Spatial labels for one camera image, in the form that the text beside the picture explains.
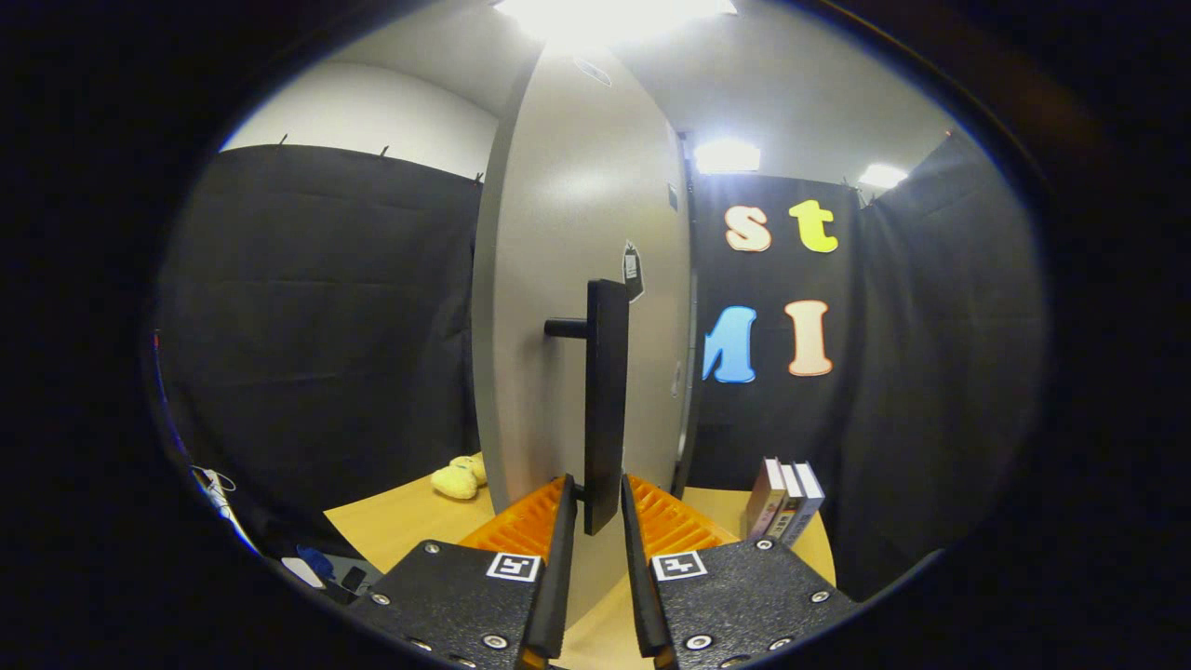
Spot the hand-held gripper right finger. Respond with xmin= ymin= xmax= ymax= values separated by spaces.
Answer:
xmin=620 ymin=473 xmax=859 ymax=670

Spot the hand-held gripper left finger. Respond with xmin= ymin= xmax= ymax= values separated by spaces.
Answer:
xmin=358 ymin=473 xmax=580 ymax=670

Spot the black door handle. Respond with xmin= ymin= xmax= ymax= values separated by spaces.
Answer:
xmin=544 ymin=279 xmax=631 ymax=537

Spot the yellow plush toy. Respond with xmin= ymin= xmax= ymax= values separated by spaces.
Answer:
xmin=429 ymin=453 xmax=488 ymax=502

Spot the white spine book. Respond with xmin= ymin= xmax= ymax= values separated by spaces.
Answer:
xmin=768 ymin=462 xmax=807 ymax=545

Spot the small white object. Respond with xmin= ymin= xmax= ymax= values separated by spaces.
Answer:
xmin=280 ymin=556 xmax=327 ymax=590

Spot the black backdrop cloth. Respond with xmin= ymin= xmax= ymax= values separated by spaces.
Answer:
xmin=154 ymin=130 xmax=1048 ymax=601

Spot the ceiling light panel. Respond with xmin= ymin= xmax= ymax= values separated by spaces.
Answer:
xmin=692 ymin=137 xmax=763 ymax=176

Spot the large ceiling light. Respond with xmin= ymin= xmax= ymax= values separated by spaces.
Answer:
xmin=493 ymin=0 xmax=738 ymax=46

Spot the white cable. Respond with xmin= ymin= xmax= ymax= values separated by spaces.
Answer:
xmin=190 ymin=464 xmax=261 ymax=556

